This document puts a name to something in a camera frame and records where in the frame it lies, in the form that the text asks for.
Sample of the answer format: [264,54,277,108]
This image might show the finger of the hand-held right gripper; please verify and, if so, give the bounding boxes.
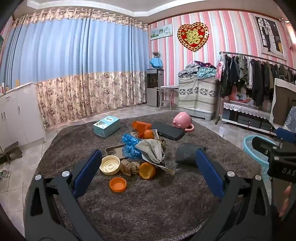
[252,137,279,158]
[275,127,296,149]

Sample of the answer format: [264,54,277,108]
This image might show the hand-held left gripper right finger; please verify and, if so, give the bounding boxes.
[194,148,273,241]

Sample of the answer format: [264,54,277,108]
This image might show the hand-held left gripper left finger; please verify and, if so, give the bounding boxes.
[23,149,103,241]

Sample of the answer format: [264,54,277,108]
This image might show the light blue plastic basket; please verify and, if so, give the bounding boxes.
[243,135,278,182]

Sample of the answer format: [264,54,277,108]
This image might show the cream round lid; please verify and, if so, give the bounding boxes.
[99,155,121,175]

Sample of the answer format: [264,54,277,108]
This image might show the black bag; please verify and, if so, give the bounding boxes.
[175,143,206,165]

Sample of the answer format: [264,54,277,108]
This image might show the orange plastic lid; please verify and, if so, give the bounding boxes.
[109,177,127,192]

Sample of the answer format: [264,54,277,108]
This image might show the brown paper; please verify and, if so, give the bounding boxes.
[120,160,140,176]

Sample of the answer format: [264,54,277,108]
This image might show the blue plastic bag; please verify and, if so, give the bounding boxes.
[122,134,142,160]

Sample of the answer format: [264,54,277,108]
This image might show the orange half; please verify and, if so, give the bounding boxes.
[139,162,156,180]

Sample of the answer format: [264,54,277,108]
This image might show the grey wrapper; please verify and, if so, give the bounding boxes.
[135,139,176,175]

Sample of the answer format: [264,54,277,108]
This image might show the orange plastic bag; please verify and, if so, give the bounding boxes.
[132,120,152,137]

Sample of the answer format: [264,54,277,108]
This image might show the person's right hand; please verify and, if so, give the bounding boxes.
[277,182,295,218]

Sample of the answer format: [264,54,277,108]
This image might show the blue patterned fringed cloth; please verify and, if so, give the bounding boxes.
[282,106,296,132]

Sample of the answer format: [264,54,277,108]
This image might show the low dark media cabinet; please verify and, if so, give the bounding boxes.
[221,102,278,136]

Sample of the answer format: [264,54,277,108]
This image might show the white framed brown board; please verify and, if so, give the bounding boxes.
[269,78,296,132]

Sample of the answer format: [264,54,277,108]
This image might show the brown phone case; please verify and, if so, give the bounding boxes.
[105,144,130,161]

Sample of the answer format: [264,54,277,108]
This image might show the white lace cloth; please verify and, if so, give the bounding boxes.
[223,102,275,121]

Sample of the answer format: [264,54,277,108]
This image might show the light blue tissue box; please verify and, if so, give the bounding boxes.
[93,115,121,138]

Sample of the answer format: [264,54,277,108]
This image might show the metal clothes rack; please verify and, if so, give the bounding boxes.
[215,51,296,126]

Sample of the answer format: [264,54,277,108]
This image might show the red framed picture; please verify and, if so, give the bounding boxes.
[228,91,253,105]

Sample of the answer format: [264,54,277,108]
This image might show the black zip case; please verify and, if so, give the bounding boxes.
[151,122,185,141]

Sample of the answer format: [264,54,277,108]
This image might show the pink pig mug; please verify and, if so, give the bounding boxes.
[172,112,195,132]

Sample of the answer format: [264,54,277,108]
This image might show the row of hanging clothes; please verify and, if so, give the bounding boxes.
[220,54,296,107]

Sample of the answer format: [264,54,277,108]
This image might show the small wooden stool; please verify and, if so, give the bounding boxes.
[0,141,23,164]

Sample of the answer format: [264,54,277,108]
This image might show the cabinet under patterned cloth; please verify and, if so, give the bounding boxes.
[178,75,218,121]

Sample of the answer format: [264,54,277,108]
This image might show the pink hanging bag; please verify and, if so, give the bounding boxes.
[215,59,224,81]

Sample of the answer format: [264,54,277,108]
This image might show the white cabinet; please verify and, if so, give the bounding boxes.
[0,81,47,151]

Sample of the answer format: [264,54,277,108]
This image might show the small metal side table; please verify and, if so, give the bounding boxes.
[154,86,179,111]

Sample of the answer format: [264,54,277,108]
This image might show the pile of folded clothes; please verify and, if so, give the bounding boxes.
[178,61,218,79]

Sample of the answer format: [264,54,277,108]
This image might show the grey water dispenser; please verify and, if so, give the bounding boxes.
[146,68,164,107]

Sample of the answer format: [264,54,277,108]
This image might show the blue and floral curtain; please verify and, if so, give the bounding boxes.
[0,9,149,128]

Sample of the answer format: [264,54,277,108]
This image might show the window silhouette wall poster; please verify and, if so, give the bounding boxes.
[254,15,286,57]

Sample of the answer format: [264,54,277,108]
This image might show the red heart wall decoration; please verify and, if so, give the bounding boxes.
[177,22,209,52]

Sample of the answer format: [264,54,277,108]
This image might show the landscape wall picture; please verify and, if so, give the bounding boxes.
[150,24,173,41]

